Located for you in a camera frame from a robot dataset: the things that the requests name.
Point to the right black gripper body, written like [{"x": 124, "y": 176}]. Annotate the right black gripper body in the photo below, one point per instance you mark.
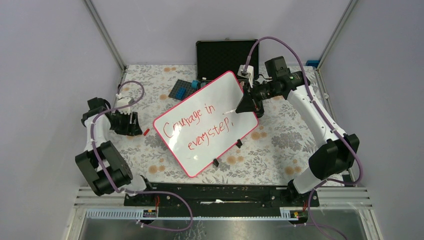
[{"x": 257, "y": 93}]

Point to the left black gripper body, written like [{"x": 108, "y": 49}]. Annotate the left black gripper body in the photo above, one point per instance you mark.
[{"x": 121, "y": 123}]

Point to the white red marker pen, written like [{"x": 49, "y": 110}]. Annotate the white red marker pen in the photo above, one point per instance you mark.
[{"x": 230, "y": 111}]

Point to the pink framed whiteboard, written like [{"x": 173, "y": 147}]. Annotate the pink framed whiteboard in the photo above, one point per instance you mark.
[{"x": 196, "y": 131}]

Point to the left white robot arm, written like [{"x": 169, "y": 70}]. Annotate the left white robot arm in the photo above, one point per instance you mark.
[{"x": 101, "y": 164}]

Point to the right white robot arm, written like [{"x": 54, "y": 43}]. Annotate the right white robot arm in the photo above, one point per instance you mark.
[{"x": 336, "y": 149}]

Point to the black whiteboard clip upper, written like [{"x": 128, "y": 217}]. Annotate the black whiteboard clip upper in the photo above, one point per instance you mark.
[{"x": 239, "y": 143}]

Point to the black whiteboard clip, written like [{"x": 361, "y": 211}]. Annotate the black whiteboard clip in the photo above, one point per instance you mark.
[
  {"x": 216, "y": 162},
  {"x": 239, "y": 143}
]

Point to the black whiteboard clip lower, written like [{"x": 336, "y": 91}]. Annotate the black whiteboard clip lower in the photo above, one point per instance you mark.
[{"x": 216, "y": 162}]

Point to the black poker chip case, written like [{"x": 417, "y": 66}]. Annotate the black poker chip case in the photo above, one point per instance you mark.
[{"x": 215, "y": 57}]

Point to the light blue round brick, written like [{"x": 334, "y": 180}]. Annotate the light blue round brick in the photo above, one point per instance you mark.
[{"x": 195, "y": 84}]

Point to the blue lego brick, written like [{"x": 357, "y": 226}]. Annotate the blue lego brick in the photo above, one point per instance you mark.
[{"x": 180, "y": 94}]

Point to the blue box in corner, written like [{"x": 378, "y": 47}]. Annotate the blue box in corner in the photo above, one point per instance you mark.
[{"x": 312, "y": 63}]

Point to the dark grey lego baseplate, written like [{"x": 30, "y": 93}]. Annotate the dark grey lego baseplate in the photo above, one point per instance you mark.
[{"x": 181, "y": 83}]

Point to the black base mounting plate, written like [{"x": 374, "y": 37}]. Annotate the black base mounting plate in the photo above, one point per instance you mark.
[{"x": 188, "y": 196}]

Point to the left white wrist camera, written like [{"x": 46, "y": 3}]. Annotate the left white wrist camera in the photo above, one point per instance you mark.
[{"x": 123, "y": 104}]

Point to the white slotted cable duct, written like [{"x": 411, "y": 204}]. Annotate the white slotted cable duct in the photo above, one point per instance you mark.
[{"x": 198, "y": 214}]

